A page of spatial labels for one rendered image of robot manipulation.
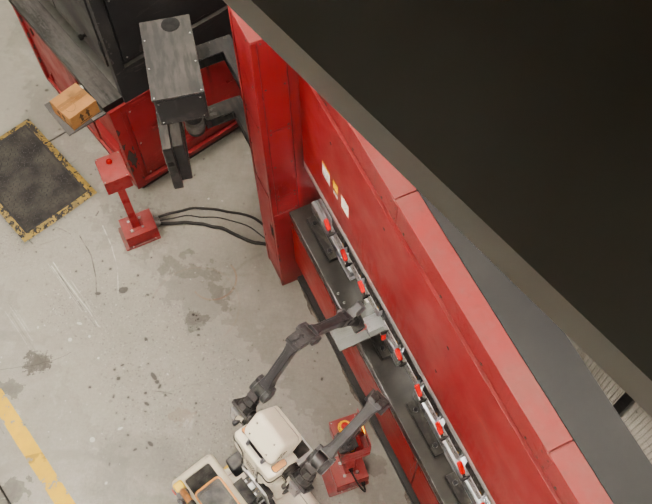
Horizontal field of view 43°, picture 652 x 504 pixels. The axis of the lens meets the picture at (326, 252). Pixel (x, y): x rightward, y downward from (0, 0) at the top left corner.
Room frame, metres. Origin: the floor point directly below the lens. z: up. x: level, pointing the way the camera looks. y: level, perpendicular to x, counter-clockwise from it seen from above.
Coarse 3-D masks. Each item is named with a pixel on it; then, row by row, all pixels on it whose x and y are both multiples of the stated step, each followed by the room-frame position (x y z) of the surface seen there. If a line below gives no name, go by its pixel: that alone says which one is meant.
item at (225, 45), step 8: (216, 40) 3.05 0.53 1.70; (224, 40) 3.05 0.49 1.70; (232, 40) 3.04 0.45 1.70; (200, 48) 3.00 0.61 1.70; (208, 48) 2.99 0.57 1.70; (216, 48) 2.99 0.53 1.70; (224, 48) 2.99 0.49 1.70; (232, 48) 2.99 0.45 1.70; (200, 56) 2.94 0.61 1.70; (208, 56) 2.94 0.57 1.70; (216, 56) 2.99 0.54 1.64; (224, 56) 2.97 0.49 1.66; (232, 56) 2.93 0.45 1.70; (200, 64) 2.94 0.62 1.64; (208, 64) 2.94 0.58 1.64; (232, 64) 2.88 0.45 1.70; (232, 72) 2.88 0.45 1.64; (240, 88) 2.78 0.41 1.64
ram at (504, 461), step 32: (320, 128) 2.32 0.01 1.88; (320, 160) 2.33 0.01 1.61; (352, 160) 2.02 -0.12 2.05; (352, 192) 2.02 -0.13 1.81; (352, 224) 2.01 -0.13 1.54; (384, 224) 1.74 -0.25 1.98; (384, 256) 1.72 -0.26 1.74; (384, 288) 1.70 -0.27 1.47; (416, 288) 1.48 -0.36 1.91; (416, 320) 1.44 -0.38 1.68; (448, 320) 1.27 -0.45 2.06; (416, 352) 1.40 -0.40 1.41; (448, 352) 1.22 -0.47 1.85; (448, 384) 1.17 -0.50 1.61; (480, 384) 1.03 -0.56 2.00; (448, 416) 1.12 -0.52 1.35; (480, 416) 0.98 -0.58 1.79; (480, 448) 0.91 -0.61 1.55; (512, 448) 0.81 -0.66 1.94; (512, 480) 0.74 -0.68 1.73; (544, 480) 0.66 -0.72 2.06
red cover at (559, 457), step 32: (320, 96) 2.27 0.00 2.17; (352, 128) 2.00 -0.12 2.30; (384, 160) 1.84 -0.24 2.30; (384, 192) 1.73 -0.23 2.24; (416, 192) 1.69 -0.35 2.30; (416, 224) 1.55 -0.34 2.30; (416, 256) 1.48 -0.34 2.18; (448, 256) 1.41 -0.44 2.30; (448, 288) 1.29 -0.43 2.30; (480, 320) 1.16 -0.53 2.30; (480, 352) 1.06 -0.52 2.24; (512, 352) 1.04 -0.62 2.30; (512, 384) 0.92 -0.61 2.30; (512, 416) 0.85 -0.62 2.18; (544, 416) 0.81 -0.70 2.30; (544, 448) 0.71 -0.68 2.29; (576, 448) 0.70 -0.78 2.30; (576, 480) 0.60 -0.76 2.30
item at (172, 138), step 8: (160, 128) 2.57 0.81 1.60; (168, 128) 2.57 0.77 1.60; (176, 128) 2.59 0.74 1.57; (184, 128) 2.76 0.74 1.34; (160, 136) 2.52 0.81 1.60; (168, 136) 2.52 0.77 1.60; (176, 136) 2.54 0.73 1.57; (184, 136) 2.68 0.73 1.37; (168, 144) 2.47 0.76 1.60; (176, 144) 2.49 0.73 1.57; (184, 144) 2.54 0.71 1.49; (168, 152) 2.44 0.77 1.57; (176, 152) 2.48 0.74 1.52; (184, 152) 2.48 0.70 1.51; (168, 160) 2.44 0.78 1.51; (176, 160) 2.47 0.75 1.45; (184, 160) 2.48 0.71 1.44; (168, 168) 2.44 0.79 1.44; (176, 168) 2.44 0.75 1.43; (184, 168) 2.48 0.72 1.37; (176, 176) 2.44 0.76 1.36; (184, 176) 2.48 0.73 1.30; (192, 176) 2.49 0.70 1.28; (176, 184) 2.44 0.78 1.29
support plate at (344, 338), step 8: (368, 304) 1.84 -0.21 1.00; (368, 312) 1.79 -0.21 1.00; (336, 328) 1.71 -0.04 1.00; (344, 328) 1.71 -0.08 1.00; (336, 336) 1.66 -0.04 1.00; (344, 336) 1.66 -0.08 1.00; (352, 336) 1.66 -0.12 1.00; (360, 336) 1.66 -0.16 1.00; (368, 336) 1.66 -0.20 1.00; (336, 344) 1.62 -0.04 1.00; (344, 344) 1.62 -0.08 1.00; (352, 344) 1.62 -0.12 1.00
